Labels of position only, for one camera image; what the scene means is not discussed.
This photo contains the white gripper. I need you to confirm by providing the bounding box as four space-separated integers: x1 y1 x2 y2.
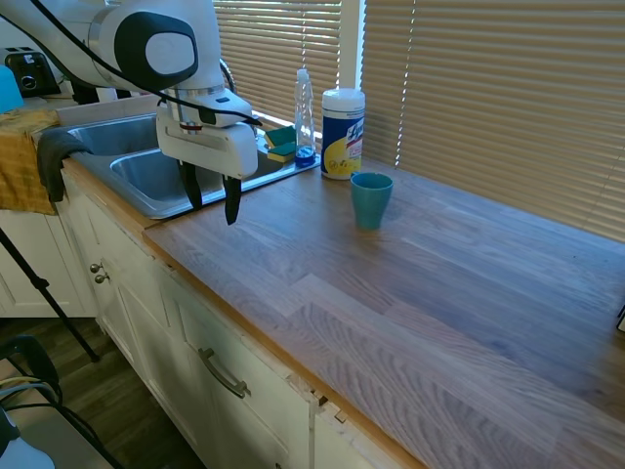
155 101 260 227

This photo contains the teal mug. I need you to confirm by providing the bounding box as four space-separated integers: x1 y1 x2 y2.
350 171 395 232

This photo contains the stainless steel double sink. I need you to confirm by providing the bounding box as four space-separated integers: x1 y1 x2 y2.
65 111 321 221

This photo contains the chrome sink faucet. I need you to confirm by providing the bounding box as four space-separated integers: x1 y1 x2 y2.
218 57 239 95

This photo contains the yellow green sponge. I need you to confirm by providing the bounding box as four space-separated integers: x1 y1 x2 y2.
267 141 298 165
265 125 298 149

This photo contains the clear dish soap bottle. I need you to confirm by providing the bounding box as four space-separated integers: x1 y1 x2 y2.
294 67 316 170

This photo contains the white kitchen cabinet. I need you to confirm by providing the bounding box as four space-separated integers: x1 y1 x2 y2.
0 160 392 469

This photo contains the Lysol wipes canister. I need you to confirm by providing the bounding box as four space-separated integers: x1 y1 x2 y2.
320 87 367 181

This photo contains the narrow beige window blind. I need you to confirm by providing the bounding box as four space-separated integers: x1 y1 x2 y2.
211 0 344 126

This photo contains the black canister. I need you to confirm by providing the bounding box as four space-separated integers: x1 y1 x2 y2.
71 79 102 106

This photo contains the grey dish cloth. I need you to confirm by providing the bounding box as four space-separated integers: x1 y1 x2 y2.
36 127 95 204

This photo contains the black tripod leg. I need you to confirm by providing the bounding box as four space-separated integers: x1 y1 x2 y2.
0 227 102 363

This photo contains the yellow patterned towel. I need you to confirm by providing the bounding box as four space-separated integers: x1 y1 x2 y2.
0 108 63 217

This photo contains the black toaster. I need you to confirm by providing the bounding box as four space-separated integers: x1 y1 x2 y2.
3 46 63 99

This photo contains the light blue plastic object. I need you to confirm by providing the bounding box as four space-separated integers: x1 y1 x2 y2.
0 64 26 115

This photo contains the wide beige window blind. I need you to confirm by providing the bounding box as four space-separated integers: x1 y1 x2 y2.
360 0 625 244

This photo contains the brushed metal drawer handle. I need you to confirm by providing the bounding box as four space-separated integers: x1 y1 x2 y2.
197 347 252 400

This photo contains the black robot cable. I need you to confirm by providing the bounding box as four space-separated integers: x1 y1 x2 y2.
0 13 264 129

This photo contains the white window frame post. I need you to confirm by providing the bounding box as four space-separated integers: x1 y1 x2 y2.
339 0 368 92

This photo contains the black cart frame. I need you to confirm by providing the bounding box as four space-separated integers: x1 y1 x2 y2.
0 333 124 469

